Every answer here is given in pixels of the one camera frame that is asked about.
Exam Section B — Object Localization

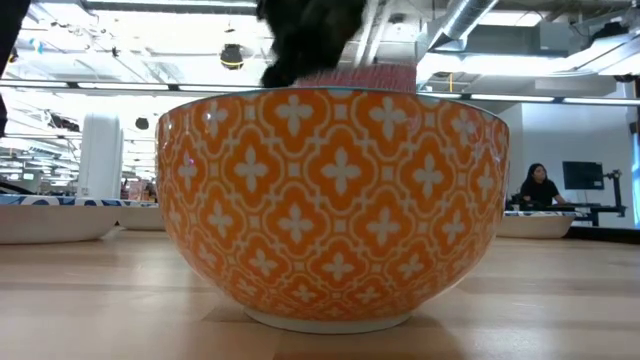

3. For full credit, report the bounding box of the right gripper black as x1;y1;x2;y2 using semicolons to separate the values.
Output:
257;0;369;89

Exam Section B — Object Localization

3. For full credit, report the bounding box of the pink patterned ceramic bowl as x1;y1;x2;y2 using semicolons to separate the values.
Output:
294;63;418;94

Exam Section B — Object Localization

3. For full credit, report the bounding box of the orange patterned ceramic bowl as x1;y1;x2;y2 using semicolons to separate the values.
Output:
155;87;511;335

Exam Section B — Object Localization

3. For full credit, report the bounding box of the blue white paper bowl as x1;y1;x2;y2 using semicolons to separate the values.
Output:
0;193;125;246
117;199;166;232
496;210;581;240

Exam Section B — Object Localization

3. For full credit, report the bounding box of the black yellow ceiling dome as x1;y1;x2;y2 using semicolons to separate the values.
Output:
219;43;245;71

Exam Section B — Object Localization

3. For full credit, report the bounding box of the white cylindrical column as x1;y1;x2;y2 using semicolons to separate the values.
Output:
77;112;125;200

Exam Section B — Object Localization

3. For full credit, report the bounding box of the person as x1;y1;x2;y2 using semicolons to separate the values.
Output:
519;162;569;209

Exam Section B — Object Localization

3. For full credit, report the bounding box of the black computer monitor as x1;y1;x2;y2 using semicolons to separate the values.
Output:
562;160;605;191

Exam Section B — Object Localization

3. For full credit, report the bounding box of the black office desk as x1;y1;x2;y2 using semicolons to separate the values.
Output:
504;202;629;227

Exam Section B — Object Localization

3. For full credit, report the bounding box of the blue glowing screen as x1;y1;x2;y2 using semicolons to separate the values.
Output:
630;144;640;226

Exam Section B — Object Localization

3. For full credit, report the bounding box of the grey horizontal frame bar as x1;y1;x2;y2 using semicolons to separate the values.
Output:
0;78;640;107

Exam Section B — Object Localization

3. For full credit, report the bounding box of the silver round ceiling duct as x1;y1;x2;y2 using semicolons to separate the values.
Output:
429;0;501;51

